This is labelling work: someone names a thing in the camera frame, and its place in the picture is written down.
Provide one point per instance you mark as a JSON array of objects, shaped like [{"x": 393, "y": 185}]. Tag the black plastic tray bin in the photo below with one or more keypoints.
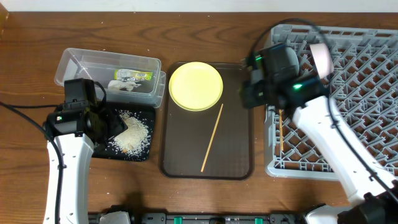
[{"x": 104, "y": 153}]

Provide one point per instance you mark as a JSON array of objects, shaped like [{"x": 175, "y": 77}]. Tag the yellow round plate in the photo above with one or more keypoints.
[{"x": 195, "y": 86}]

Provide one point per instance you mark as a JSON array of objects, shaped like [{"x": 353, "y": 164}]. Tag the white tissue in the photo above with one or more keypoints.
[{"x": 123, "y": 86}]

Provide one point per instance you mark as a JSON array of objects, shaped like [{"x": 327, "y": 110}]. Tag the clear plastic bin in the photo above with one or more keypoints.
[{"x": 101, "y": 67}]

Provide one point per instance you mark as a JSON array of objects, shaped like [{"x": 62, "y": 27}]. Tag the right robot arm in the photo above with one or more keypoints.
[{"x": 371, "y": 190}]

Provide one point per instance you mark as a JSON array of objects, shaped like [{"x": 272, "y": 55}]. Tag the rice pile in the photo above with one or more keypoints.
[{"x": 134, "y": 143}]

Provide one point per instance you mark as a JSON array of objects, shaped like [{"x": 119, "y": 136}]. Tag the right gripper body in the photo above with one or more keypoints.
[{"x": 257, "y": 94}]

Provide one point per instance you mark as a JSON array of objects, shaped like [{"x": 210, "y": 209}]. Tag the white bowl with rice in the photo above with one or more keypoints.
[{"x": 322, "y": 59}]

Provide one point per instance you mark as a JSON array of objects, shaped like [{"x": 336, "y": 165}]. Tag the dark brown serving tray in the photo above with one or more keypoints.
[{"x": 186, "y": 135}]

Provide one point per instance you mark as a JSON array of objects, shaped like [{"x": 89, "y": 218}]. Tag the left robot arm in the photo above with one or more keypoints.
[{"x": 69, "y": 162}]

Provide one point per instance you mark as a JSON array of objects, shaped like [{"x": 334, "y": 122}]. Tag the grey plastic dishwasher rack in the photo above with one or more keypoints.
[{"x": 364, "y": 85}]

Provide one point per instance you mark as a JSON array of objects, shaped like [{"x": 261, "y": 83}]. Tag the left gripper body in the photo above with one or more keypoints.
[{"x": 113, "y": 123}]

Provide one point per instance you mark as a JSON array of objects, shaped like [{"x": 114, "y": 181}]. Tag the wooden chopstick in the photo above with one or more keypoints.
[
  {"x": 281, "y": 136},
  {"x": 212, "y": 138}
]

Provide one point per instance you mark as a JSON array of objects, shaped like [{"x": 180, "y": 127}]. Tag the green snack wrapper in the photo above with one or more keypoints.
[{"x": 127, "y": 75}]

